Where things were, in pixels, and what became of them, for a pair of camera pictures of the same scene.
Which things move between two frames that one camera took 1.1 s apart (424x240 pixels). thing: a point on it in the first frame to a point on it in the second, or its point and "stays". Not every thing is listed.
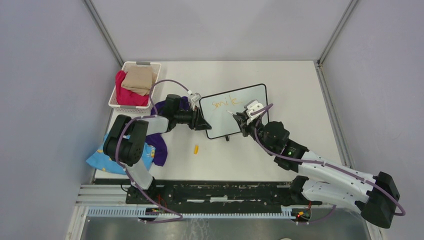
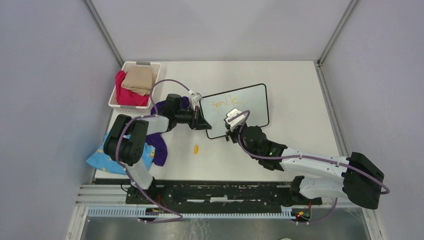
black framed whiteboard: (214, 109) stays
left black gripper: (197, 120) stays
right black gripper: (241, 118) to (231, 133)
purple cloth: (158, 141) stays
